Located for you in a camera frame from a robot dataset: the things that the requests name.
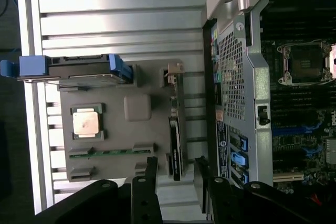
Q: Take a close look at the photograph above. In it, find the green RAM stick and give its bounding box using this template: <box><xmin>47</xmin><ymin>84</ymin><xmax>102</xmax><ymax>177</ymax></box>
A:
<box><xmin>69</xmin><ymin>148</ymin><xmax>155</xmax><ymax>158</ymax></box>

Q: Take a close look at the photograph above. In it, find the white expansion slot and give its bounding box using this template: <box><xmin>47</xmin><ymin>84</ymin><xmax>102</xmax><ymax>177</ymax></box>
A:
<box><xmin>272</xmin><ymin>173</ymin><xmax>303</xmax><ymax>183</ymax></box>

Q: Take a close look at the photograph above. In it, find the silver CPU chip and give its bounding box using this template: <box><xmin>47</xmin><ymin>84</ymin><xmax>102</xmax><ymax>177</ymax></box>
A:
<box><xmin>69</xmin><ymin>103</ymin><xmax>104</xmax><ymax>140</ymax></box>

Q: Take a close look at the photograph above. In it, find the blue expansion slot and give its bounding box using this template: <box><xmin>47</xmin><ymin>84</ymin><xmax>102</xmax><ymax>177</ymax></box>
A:
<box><xmin>272</xmin><ymin>125</ymin><xmax>323</xmax><ymax>137</ymax></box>

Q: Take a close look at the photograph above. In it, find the grey plastic parts rack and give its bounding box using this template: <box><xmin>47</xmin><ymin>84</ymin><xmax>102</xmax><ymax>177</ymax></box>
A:
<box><xmin>58</xmin><ymin>58</ymin><xmax>189</xmax><ymax>183</ymax></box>

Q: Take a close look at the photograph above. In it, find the green Dell motherboard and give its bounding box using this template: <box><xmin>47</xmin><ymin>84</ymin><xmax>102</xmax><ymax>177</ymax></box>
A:
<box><xmin>270</xmin><ymin>37</ymin><xmax>336</xmax><ymax>192</ymax></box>

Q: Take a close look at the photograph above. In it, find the hard disk in blue caddy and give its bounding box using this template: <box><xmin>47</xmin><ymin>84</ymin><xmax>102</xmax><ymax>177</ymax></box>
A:
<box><xmin>0</xmin><ymin>54</ymin><xmax>135</xmax><ymax>89</ymax></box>

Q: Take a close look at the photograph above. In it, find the open Dell PC case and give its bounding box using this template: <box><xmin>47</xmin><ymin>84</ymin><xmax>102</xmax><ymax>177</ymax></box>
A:
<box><xmin>201</xmin><ymin>0</ymin><xmax>336</xmax><ymax>224</ymax></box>

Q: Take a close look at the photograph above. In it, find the metal CPU socket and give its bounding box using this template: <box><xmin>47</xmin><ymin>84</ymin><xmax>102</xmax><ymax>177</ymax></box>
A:
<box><xmin>276</xmin><ymin>40</ymin><xmax>332</xmax><ymax>87</ymax></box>

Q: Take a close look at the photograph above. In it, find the metal socket cover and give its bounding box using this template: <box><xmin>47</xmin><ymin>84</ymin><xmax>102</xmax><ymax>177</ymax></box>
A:
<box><xmin>324</xmin><ymin>42</ymin><xmax>336</xmax><ymax>80</ymax></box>

